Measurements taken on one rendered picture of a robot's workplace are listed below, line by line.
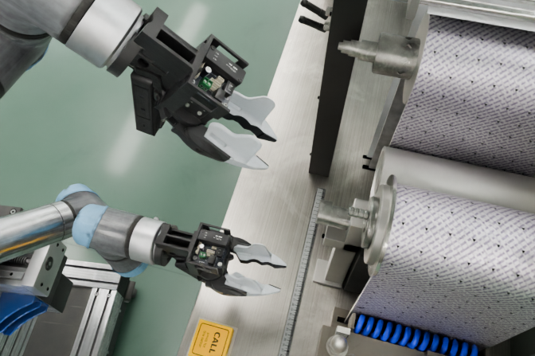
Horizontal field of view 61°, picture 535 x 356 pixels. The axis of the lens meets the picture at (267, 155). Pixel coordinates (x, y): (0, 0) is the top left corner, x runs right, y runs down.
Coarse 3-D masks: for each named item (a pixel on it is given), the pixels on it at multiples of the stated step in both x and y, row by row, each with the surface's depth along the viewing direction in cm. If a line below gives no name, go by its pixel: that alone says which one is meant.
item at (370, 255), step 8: (384, 184) 64; (384, 192) 61; (384, 200) 60; (384, 208) 59; (384, 216) 59; (384, 224) 58; (376, 232) 58; (384, 232) 58; (376, 240) 59; (376, 248) 59; (368, 256) 61; (376, 256) 60
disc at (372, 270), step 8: (392, 176) 62; (392, 184) 60; (392, 192) 59; (392, 200) 58; (392, 208) 57; (392, 216) 57; (384, 240) 57; (384, 248) 57; (368, 264) 67; (376, 264) 59; (376, 272) 59
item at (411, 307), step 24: (384, 288) 66; (408, 288) 64; (360, 312) 79; (384, 312) 75; (408, 312) 72; (432, 312) 69; (456, 312) 67; (480, 312) 64; (504, 312) 62; (456, 336) 76; (480, 336) 73; (504, 336) 70
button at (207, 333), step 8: (200, 320) 88; (200, 328) 87; (208, 328) 87; (216, 328) 87; (224, 328) 87; (232, 328) 87; (200, 336) 86; (208, 336) 86; (216, 336) 86; (224, 336) 86; (192, 344) 86; (200, 344) 86; (208, 344) 86; (216, 344) 86; (224, 344) 86; (192, 352) 85; (200, 352) 85; (208, 352) 85; (216, 352) 85; (224, 352) 85
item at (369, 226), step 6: (372, 198) 63; (378, 198) 64; (372, 204) 62; (378, 204) 62; (372, 210) 61; (378, 210) 61; (372, 216) 61; (366, 222) 63; (372, 222) 60; (366, 228) 61; (372, 228) 60; (366, 234) 61; (372, 234) 61; (366, 240) 61; (372, 240) 61; (366, 246) 62
